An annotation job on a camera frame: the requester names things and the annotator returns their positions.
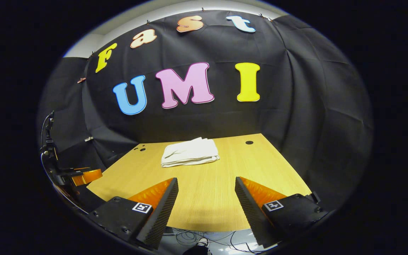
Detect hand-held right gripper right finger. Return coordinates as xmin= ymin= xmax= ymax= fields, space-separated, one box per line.
xmin=235 ymin=176 xmax=328 ymax=248

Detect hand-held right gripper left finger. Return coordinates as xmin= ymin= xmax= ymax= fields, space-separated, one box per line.
xmin=89 ymin=177 xmax=179 ymax=250

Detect white jeans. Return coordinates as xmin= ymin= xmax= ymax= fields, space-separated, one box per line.
xmin=161 ymin=137 xmax=221 ymax=168

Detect black floor cables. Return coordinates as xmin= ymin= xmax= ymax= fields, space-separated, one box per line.
xmin=165 ymin=228 xmax=261 ymax=254

